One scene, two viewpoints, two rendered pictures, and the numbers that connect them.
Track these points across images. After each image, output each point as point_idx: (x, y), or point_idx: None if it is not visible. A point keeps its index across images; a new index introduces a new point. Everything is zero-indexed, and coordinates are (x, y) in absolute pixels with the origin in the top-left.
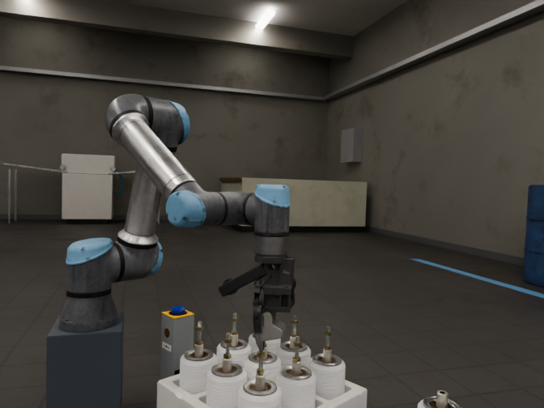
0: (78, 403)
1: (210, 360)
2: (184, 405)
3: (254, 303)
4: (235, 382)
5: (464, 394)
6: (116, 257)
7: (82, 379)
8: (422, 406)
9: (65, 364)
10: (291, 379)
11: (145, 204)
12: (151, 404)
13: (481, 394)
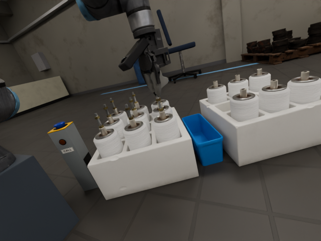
0: (32, 229)
1: (115, 130)
2: (122, 160)
3: (154, 62)
4: (146, 126)
5: (172, 106)
6: None
7: (21, 212)
8: (213, 89)
9: None
10: (165, 110)
11: None
12: (69, 192)
13: (175, 104)
